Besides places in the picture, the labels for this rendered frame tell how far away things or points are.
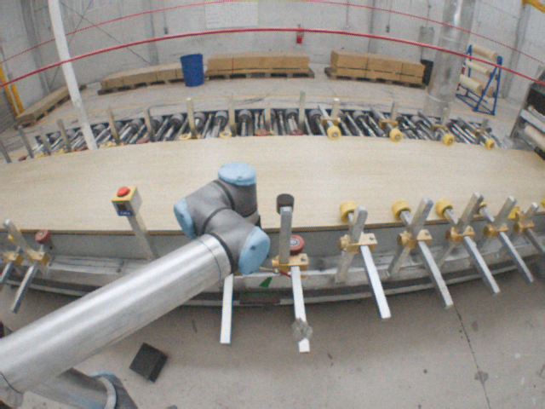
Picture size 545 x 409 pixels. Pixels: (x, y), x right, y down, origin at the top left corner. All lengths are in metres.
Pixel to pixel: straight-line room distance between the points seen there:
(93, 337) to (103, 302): 0.05
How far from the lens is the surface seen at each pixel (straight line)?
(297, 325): 0.90
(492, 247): 1.93
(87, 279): 1.46
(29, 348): 0.44
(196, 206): 0.57
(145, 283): 0.42
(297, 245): 1.02
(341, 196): 1.28
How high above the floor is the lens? 1.69
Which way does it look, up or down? 42 degrees down
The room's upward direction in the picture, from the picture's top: straight up
